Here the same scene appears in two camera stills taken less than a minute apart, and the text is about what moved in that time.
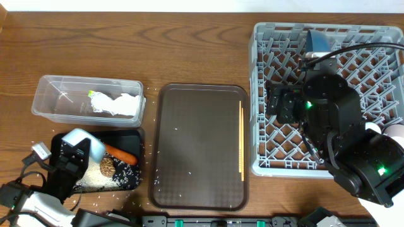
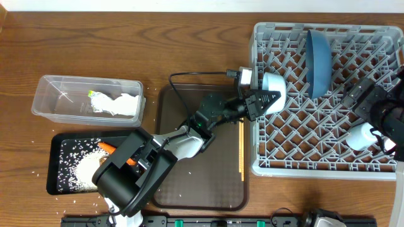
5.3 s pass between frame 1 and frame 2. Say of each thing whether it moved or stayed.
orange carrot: stayed
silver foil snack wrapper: stayed
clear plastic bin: stayed
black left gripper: moved
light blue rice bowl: moved
